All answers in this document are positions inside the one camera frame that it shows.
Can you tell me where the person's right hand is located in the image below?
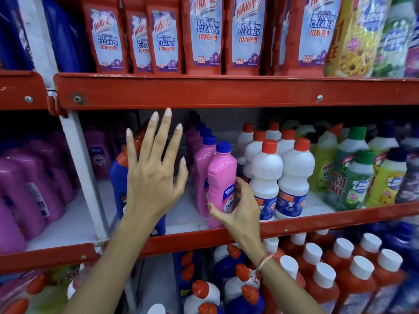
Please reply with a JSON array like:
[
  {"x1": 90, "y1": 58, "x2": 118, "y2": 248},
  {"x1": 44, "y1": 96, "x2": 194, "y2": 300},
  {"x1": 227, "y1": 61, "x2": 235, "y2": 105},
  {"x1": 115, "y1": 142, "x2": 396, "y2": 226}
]
[{"x1": 208, "y1": 177, "x2": 266, "y2": 256}]

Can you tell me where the person's left hand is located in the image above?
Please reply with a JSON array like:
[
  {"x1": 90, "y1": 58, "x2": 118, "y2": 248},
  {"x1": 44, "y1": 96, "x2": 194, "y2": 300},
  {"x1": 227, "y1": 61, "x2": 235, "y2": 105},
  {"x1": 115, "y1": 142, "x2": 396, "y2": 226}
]
[{"x1": 126, "y1": 108, "x2": 189, "y2": 223}]

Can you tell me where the pink cleaner bottle blue cap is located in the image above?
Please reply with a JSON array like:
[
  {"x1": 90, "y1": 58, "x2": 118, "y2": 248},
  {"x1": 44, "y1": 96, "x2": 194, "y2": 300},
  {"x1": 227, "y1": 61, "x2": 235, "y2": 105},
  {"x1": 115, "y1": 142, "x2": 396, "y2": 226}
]
[{"x1": 207, "y1": 141, "x2": 237, "y2": 230}]

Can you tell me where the person's right forearm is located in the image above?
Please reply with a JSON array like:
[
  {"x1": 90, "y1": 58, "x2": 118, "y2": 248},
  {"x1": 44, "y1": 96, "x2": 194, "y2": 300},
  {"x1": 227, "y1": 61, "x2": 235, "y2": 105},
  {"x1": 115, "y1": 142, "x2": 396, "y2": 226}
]
[{"x1": 249, "y1": 248, "x2": 328, "y2": 314}]

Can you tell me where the person's left forearm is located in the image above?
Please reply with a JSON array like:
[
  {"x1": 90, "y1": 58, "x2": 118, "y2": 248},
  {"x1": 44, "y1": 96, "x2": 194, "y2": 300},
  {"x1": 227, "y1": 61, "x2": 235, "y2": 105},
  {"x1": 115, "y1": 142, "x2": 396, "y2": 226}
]
[{"x1": 62, "y1": 217, "x2": 158, "y2": 314}]

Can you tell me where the row of pink bottles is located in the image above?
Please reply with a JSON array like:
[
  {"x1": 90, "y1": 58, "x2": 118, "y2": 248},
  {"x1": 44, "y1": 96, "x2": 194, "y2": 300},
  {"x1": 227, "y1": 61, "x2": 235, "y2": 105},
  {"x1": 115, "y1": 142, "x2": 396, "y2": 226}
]
[{"x1": 186, "y1": 111, "x2": 217, "y2": 218}]

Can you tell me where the blue bottle orange cap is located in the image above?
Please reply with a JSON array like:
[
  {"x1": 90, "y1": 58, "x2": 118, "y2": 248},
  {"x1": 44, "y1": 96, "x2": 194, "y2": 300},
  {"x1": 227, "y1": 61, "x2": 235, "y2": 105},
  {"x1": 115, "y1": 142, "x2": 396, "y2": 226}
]
[{"x1": 110, "y1": 122, "x2": 166, "y2": 237}]

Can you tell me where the white shelf board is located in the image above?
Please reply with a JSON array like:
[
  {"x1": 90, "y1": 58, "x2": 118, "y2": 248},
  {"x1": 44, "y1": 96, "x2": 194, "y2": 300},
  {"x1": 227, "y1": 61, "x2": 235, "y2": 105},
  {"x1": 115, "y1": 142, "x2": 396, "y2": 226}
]
[
  {"x1": 26, "y1": 180, "x2": 99, "y2": 252},
  {"x1": 98, "y1": 178, "x2": 336, "y2": 237}
]

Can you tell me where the magenta bottle dark label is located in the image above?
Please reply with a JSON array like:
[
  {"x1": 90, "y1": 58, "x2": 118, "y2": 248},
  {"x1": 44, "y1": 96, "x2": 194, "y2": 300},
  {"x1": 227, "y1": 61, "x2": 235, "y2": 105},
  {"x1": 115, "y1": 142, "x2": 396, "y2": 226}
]
[{"x1": 83, "y1": 126, "x2": 113, "y2": 180}]

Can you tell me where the white metal shelf upright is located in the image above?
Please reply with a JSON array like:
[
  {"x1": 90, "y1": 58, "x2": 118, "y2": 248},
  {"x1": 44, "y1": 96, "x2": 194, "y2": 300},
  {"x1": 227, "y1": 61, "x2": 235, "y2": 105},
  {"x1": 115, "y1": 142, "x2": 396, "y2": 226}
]
[{"x1": 16, "y1": 0, "x2": 111, "y2": 247}]

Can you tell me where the group of blue orange-capped bottles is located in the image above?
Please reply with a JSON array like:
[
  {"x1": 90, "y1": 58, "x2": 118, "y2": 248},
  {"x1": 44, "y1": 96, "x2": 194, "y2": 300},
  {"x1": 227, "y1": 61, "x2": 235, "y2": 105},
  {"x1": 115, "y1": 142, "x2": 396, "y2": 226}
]
[{"x1": 173, "y1": 243, "x2": 266, "y2": 314}]

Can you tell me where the red metal shelf beam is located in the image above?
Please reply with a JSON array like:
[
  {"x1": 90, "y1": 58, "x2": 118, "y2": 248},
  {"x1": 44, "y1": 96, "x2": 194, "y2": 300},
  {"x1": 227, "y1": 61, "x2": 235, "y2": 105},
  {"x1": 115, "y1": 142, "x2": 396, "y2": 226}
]
[
  {"x1": 53, "y1": 73, "x2": 419, "y2": 111},
  {"x1": 0, "y1": 243, "x2": 100, "y2": 274},
  {"x1": 139, "y1": 202, "x2": 419, "y2": 258},
  {"x1": 0, "y1": 70, "x2": 50, "y2": 111}
]

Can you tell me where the group of white red-capped bottles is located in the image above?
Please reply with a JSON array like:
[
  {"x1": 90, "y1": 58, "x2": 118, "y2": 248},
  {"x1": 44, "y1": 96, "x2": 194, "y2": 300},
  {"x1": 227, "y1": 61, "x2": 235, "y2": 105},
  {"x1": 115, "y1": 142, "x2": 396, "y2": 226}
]
[{"x1": 236, "y1": 122, "x2": 316, "y2": 222}]

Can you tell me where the row of red refill pouches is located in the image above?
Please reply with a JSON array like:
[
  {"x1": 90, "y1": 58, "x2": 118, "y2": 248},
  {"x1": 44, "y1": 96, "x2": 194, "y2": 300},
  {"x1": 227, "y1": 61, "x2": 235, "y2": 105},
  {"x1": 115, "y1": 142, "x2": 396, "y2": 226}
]
[{"x1": 80, "y1": 0, "x2": 342, "y2": 77}]

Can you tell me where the group of purple-pink bottles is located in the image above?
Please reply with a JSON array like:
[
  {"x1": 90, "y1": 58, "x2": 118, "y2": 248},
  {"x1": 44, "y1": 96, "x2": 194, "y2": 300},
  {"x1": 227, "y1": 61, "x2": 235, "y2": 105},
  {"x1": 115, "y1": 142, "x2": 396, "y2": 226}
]
[{"x1": 0, "y1": 130, "x2": 82, "y2": 255}]

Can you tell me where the lime green bottle red cap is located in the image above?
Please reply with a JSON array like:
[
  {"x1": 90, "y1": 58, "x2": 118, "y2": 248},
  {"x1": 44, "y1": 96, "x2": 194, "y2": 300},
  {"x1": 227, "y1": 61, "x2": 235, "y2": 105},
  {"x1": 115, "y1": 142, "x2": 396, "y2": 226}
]
[{"x1": 309, "y1": 123, "x2": 343, "y2": 193}]

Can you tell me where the blue refill pouch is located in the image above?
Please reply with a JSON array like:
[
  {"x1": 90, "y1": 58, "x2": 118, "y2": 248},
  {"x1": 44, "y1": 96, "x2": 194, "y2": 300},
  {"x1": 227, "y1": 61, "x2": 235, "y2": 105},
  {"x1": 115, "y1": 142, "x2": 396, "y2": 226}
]
[
  {"x1": 0, "y1": 0, "x2": 35, "y2": 71},
  {"x1": 41, "y1": 0, "x2": 96, "y2": 73}
]

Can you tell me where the group of red white-capped bottles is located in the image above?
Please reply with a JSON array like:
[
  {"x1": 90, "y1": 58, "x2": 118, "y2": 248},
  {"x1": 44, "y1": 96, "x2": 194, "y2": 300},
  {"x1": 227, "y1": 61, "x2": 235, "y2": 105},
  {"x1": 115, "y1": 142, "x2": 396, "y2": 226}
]
[{"x1": 262, "y1": 229, "x2": 410, "y2": 314}]

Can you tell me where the yellow bottle dark blue cap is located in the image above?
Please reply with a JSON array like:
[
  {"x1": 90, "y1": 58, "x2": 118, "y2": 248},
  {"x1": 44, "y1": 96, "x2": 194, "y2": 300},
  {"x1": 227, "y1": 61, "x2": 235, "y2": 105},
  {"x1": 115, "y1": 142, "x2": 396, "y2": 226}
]
[
  {"x1": 368, "y1": 122, "x2": 398, "y2": 167},
  {"x1": 366, "y1": 148, "x2": 408, "y2": 208}
]

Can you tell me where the light green bottle orange cap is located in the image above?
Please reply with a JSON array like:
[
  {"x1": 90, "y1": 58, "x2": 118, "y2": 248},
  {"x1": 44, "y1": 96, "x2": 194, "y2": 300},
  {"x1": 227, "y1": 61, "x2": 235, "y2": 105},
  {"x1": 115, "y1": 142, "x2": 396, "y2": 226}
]
[{"x1": 0, "y1": 275, "x2": 70, "y2": 314}]

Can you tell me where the cluster of dark blue bottles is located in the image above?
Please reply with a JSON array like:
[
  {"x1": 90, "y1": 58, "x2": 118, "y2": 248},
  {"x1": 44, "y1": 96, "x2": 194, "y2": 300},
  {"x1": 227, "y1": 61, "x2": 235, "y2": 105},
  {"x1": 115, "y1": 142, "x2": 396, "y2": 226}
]
[{"x1": 370, "y1": 216, "x2": 419, "y2": 314}]

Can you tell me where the purple bottle dark cap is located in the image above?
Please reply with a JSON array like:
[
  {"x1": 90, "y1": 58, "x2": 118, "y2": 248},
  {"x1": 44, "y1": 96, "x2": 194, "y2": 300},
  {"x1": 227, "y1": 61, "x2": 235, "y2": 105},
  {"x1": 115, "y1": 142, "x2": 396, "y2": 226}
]
[{"x1": 395, "y1": 137, "x2": 419, "y2": 205}]

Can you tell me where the yellow floral cleaner bottle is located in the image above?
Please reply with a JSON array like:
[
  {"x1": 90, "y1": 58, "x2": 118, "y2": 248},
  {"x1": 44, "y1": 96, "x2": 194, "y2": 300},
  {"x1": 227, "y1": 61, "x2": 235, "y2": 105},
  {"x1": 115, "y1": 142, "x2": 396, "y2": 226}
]
[{"x1": 324, "y1": 0, "x2": 393, "y2": 78}]

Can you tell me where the green white cleaner bottle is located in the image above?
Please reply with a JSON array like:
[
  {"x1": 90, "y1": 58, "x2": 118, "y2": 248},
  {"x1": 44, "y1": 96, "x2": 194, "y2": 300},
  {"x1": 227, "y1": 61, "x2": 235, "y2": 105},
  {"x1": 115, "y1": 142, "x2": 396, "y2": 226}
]
[{"x1": 371, "y1": 0, "x2": 417, "y2": 78}]

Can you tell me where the purple floral cleaner bottle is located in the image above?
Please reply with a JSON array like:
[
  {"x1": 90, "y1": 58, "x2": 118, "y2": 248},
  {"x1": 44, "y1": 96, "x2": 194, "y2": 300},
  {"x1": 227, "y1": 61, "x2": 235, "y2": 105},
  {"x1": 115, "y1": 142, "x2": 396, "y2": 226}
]
[{"x1": 404, "y1": 16, "x2": 419, "y2": 78}]

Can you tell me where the red thread wrist bracelet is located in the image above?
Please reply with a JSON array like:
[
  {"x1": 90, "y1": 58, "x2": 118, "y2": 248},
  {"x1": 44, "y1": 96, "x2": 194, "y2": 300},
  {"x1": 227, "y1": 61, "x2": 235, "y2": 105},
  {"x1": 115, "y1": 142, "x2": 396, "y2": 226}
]
[{"x1": 249, "y1": 253, "x2": 275, "y2": 283}]

